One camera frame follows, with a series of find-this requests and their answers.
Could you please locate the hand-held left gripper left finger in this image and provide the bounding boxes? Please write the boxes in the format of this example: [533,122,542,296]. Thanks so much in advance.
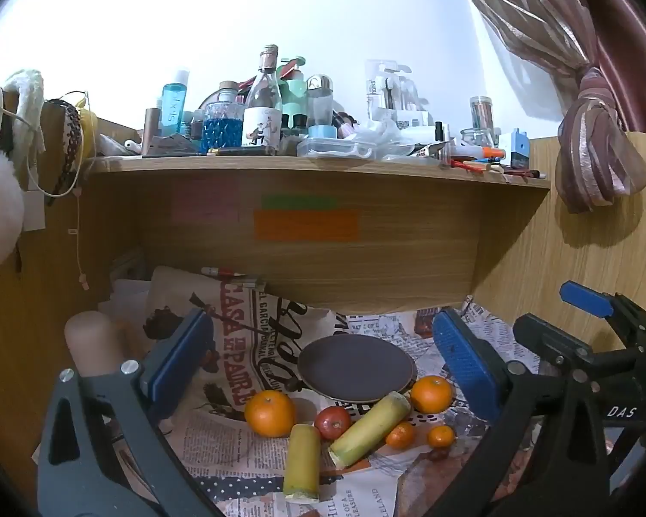
[35,308,221,517]

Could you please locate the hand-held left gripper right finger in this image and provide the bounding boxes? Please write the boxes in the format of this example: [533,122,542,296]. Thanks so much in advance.
[432,308,612,517]

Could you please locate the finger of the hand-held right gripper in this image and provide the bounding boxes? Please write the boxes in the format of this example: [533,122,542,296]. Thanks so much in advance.
[559,280,646,335]
[513,312,596,383]

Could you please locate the medium orange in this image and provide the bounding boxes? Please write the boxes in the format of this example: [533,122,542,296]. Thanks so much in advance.
[410,375,454,414]

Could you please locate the small tangerine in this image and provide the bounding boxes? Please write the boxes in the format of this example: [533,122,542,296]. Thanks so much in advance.
[385,421,416,449]
[427,424,456,449]

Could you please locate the large orange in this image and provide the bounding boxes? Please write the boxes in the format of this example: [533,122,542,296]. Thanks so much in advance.
[244,389,297,439]

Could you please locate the dark round plate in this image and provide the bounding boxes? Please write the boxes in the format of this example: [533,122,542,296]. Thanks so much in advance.
[297,335,418,404]

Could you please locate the greenish sugarcane piece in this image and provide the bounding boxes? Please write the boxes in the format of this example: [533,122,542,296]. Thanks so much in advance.
[327,390,413,468]

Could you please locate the red tomato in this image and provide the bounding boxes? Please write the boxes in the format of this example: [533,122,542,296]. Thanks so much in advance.
[314,405,353,441]

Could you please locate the short yellow-green corn piece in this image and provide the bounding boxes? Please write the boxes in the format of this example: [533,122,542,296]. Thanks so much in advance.
[283,423,322,503]

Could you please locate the beige printed tote bag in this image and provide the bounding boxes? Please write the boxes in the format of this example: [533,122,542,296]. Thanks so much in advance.
[143,265,346,426]

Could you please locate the beige cylinder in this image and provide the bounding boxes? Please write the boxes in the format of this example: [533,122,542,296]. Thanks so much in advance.
[65,311,124,378]

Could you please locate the newspaper print paper cover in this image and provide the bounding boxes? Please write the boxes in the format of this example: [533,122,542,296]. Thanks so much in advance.
[105,280,544,517]

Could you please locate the wooden shelf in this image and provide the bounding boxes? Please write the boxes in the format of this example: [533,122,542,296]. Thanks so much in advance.
[81,153,553,316]

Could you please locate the black dotted paper sheet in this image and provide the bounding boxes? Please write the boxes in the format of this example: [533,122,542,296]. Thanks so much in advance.
[194,473,345,498]

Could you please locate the pink sticky note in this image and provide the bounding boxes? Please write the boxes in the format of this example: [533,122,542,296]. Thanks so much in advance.
[171,183,241,221]

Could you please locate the blue and white device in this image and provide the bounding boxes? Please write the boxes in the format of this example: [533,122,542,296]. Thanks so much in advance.
[498,128,531,169]

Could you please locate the orange capped marker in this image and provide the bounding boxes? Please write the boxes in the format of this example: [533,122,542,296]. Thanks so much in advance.
[455,145,507,160]

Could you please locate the striped mauve curtain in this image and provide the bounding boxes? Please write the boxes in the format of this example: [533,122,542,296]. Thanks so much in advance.
[447,0,646,215]

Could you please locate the orange sticky note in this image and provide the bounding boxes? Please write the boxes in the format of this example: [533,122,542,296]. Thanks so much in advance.
[254,209,359,242]

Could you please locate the short glass jar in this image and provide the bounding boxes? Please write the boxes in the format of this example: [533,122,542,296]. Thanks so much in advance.
[460,128,497,152]

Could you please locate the green sticky note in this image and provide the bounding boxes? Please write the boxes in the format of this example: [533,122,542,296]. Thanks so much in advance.
[262,194,337,210]

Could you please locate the tall jar of sticks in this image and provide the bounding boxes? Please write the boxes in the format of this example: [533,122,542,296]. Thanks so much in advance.
[469,96,495,131]

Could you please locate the brown cosmetic tube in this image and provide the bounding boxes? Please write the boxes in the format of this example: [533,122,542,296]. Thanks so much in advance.
[141,108,159,156]

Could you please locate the blue beaded jar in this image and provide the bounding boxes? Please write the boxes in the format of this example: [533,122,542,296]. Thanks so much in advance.
[202,82,245,154]

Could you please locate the clear plastic bag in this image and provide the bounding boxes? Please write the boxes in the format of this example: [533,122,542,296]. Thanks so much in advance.
[355,117,453,158]

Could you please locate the dark patterned headband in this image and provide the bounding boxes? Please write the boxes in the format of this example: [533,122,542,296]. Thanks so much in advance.
[46,98,84,200]

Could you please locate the clear plastic box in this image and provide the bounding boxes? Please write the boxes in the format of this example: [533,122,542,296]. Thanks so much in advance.
[296,137,379,161]

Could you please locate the blue liquid bottle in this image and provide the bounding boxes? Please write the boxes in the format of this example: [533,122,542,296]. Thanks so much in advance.
[158,70,190,138]

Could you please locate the clear labelled glass bottle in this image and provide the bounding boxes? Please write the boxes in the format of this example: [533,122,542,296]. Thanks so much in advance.
[241,44,283,150]

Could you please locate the clear blister packaging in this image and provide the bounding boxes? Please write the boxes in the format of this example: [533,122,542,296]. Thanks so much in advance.
[365,59,432,125]

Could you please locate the glass jar with silver lid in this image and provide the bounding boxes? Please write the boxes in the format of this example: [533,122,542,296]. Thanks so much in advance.
[306,74,335,127]

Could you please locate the green pump bottle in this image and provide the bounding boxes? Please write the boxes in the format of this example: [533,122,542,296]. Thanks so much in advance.
[280,55,309,130]

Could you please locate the white fluffy headband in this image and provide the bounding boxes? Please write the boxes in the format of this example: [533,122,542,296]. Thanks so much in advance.
[3,69,47,157]

